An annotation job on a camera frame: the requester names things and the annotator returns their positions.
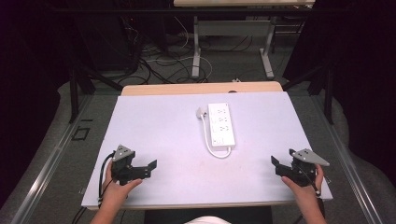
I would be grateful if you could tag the white power strip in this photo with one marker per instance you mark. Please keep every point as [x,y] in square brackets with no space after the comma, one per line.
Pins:
[221,124]

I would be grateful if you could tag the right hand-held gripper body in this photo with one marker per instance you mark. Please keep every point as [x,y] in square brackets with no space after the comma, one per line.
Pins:
[304,169]

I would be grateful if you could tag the black chair seat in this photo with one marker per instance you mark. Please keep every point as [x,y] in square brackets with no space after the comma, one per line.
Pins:
[174,216]

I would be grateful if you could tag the dark equipment cabinet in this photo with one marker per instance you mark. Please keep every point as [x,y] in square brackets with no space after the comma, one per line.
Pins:
[102,43]

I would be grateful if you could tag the white table with metal legs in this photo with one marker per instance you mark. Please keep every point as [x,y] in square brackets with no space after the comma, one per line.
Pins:
[233,28]

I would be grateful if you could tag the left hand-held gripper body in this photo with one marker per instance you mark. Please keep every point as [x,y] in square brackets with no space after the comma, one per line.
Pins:
[123,163]

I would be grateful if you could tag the white power plug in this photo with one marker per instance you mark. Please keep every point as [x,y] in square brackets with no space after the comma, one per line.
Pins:
[201,112]

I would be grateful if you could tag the person's right hand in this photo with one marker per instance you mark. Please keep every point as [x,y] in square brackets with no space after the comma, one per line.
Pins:
[303,194]

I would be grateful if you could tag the pale table mat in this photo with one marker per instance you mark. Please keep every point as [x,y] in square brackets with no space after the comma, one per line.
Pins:
[174,140]

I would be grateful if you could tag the black floor socket frame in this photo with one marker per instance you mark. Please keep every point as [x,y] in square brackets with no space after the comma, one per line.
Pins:
[80,133]

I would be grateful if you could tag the metal floor rail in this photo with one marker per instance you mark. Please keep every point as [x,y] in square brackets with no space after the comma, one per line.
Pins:
[46,168]
[351,174]

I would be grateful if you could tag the person's left hand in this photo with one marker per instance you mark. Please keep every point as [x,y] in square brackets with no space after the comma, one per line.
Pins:
[116,193]

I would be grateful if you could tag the black metal stand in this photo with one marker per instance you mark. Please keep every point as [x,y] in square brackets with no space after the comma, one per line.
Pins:
[74,93]
[327,93]

